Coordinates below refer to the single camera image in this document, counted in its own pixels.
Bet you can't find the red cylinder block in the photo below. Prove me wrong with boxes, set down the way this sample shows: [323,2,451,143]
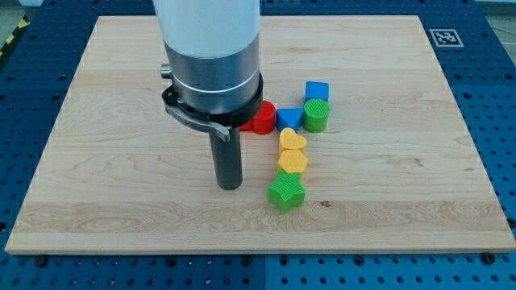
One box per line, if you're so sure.
[239,101,276,135]

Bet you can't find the light wooden board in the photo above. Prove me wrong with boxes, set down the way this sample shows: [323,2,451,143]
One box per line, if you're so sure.
[6,15,515,255]

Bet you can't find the black white fiducial marker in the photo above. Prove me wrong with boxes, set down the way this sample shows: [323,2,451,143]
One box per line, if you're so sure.
[429,28,464,48]

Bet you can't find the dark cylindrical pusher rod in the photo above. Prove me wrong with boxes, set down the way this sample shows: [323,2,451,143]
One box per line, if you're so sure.
[210,128,243,190]

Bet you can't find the blue triangle block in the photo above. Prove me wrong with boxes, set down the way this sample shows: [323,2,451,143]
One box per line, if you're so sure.
[276,108,304,132]

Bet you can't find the green star block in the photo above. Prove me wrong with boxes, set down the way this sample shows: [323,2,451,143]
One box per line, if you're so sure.
[268,169,306,213]

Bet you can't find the blue cube block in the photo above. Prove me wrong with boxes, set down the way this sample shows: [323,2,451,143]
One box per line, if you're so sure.
[305,81,330,102]

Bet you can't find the yellow heart block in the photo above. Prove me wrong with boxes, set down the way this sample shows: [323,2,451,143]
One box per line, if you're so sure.
[278,127,308,155]

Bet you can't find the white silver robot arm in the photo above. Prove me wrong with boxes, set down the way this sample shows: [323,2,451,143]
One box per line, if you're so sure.
[153,0,260,114]

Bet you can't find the green cylinder block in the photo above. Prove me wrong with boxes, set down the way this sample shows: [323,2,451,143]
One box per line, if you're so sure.
[302,99,330,133]

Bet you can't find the yellow hexagon block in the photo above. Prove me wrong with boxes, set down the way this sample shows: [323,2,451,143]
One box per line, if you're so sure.
[277,150,309,173]

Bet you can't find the black tool clamp with lever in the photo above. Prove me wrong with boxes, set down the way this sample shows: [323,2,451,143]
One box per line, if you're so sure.
[161,73,264,142]

